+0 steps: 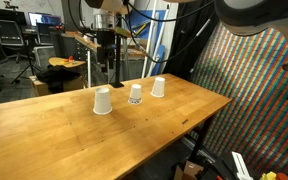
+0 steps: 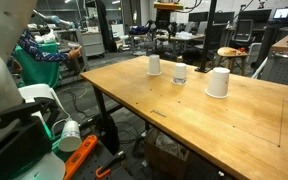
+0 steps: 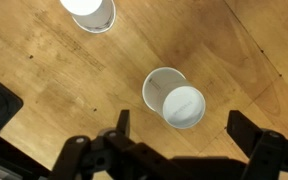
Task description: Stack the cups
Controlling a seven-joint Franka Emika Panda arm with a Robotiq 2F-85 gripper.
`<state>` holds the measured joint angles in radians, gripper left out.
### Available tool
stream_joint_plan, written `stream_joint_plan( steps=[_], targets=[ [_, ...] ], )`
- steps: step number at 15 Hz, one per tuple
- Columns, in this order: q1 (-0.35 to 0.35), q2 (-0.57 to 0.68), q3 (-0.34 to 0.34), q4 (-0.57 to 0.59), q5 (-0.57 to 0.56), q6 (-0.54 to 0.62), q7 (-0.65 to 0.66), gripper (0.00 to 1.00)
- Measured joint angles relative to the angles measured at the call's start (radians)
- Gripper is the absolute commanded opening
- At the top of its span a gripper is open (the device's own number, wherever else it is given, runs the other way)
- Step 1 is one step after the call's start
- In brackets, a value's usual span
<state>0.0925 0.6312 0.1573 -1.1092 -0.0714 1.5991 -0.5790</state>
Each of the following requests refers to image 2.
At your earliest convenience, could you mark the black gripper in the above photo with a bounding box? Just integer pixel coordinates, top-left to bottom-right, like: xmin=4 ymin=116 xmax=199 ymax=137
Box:
xmin=154 ymin=9 xmax=176 ymax=35

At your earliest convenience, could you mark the tall white paper cup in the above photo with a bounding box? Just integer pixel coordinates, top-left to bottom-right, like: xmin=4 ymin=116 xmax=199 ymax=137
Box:
xmin=146 ymin=54 xmax=163 ymax=77

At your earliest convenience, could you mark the large white paper cup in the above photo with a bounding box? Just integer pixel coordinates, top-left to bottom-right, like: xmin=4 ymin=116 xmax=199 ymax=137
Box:
xmin=205 ymin=66 xmax=231 ymax=100

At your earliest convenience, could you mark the white handheld controller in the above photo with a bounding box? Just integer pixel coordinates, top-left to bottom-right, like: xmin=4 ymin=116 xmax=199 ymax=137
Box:
xmin=67 ymin=42 xmax=82 ymax=49

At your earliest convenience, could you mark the grey jointed robot arm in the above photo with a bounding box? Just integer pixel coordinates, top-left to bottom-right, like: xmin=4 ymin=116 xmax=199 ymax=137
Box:
xmin=32 ymin=9 xmax=76 ymax=30

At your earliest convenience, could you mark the person right forearm patterned sleeve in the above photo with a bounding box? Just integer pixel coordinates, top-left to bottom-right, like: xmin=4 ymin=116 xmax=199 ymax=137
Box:
xmin=33 ymin=49 xmax=71 ymax=63

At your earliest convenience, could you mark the person right hand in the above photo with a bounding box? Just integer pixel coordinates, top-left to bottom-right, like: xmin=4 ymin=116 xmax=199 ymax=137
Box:
xmin=67 ymin=46 xmax=82 ymax=60

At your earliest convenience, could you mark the person left hand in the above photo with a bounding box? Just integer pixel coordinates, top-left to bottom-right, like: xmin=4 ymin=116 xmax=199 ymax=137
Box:
xmin=10 ymin=59 xmax=22 ymax=73

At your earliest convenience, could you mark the dark blue bag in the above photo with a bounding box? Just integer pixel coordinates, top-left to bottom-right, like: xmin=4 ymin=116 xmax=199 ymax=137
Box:
xmin=129 ymin=25 xmax=149 ymax=36

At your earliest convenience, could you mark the black stand pole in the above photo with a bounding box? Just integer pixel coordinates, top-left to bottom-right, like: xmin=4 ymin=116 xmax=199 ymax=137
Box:
xmin=194 ymin=0 xmax=218 ymax=74

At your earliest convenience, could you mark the small white cup printed band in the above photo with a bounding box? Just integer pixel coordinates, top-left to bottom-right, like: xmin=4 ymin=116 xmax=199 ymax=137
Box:
xmin=172 ymin=62 xmax=188 ymax=86

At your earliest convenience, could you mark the black hanging coat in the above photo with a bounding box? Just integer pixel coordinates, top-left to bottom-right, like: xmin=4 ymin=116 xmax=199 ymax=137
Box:
xmin=95 ymin=0 xmax=118 ymax=54

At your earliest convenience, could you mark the round wooden stool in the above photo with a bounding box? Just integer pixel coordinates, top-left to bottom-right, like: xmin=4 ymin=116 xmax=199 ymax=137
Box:
xmin=216 ymin=46 xmax=252 ymax=77

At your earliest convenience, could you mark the grey filing cabinet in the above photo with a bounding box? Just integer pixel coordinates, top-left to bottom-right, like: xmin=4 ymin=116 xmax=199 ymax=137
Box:
xmin=81 ymin=31 xmax=106 ymax=58

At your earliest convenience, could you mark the black mesh office chair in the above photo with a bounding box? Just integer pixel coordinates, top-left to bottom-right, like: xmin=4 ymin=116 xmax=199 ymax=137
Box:
xmin=232 ymin=19 xmax=256 ymax=51

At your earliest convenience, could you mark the thin metal strip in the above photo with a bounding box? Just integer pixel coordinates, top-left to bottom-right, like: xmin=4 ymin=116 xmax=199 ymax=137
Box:
xmin=151 ymin=109 xmax=168 ymax=118

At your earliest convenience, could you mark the grey metal shelf rack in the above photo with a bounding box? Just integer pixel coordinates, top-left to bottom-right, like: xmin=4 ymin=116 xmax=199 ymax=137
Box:
xmin=20 ymin=28 xmax=91 ymax=86

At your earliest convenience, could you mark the black computer monitor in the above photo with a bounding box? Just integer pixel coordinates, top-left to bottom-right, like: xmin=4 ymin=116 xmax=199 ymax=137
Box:
xmin=238 ymin=9 xmax=272 ymax=24

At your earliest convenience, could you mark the white crumpled bag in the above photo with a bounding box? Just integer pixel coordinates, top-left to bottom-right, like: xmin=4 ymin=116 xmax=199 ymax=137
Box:
xmin=34 ymin=29 xmax=57 ymax=44

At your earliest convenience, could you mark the lit computer monitor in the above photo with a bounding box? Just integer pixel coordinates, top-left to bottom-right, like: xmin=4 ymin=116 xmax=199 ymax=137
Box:
xmin=272 ymin=6 xmax=288 ymax=21

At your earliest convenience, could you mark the light wooden desk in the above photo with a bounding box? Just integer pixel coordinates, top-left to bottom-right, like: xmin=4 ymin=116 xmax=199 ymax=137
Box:
xmin=270 ymin=31 xmax=288 ymax=56

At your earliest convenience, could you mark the green cloth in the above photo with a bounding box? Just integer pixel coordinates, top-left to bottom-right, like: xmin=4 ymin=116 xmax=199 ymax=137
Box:
xmin=14 ymin=43 xmax=61 ymax=89

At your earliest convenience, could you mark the brown cardboard box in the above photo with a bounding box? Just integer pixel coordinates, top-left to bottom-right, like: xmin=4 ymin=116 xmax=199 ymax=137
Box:
xmin=143 ymin=128 xmax=192 ymax=180

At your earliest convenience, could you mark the white cylindrical lamp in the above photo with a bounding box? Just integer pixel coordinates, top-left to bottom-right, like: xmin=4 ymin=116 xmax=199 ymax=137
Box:
xmin=57 ymin=119 xmax=83 ymax=153

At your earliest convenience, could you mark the white plastic chair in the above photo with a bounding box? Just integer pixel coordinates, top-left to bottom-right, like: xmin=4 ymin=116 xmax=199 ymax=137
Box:
xmin=9 ymin=83 xmax=72 ymax=128

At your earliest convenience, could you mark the orange spirit level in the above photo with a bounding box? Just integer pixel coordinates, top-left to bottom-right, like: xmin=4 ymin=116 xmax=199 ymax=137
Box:
xmin=63 ymin=134 xmax=99 ymax=180

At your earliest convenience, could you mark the orange gripper mount plate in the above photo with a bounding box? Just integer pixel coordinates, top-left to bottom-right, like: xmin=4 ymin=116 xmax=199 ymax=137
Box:
xmin=153 ymin=2 xmax=185 ymax=11

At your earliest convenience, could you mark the black floor cable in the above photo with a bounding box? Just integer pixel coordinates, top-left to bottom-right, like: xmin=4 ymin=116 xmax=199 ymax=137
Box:
xmin=58 ymin=88 xmax=95 ymax=121

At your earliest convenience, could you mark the black clamp orange handle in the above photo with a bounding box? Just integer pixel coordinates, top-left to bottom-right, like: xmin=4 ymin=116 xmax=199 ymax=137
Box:
xmin=95 ymin=150 xmax=127 ymax=179

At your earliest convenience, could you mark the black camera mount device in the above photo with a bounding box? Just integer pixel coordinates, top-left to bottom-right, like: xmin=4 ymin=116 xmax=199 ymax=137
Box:
xmin=0 ymin=101 xmax=53 ymax=180

